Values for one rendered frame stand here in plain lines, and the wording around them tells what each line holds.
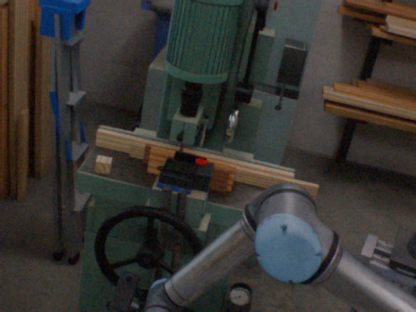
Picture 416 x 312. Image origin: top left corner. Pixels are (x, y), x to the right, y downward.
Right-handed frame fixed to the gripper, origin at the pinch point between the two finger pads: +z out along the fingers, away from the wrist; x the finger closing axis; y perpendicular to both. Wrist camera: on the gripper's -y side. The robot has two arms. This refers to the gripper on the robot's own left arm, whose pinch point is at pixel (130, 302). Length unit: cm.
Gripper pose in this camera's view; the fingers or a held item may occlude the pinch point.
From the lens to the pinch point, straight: 166.8
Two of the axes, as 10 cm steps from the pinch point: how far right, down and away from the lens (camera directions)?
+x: 9.7, 2.2, -0.5
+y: -2.3, 9.7, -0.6
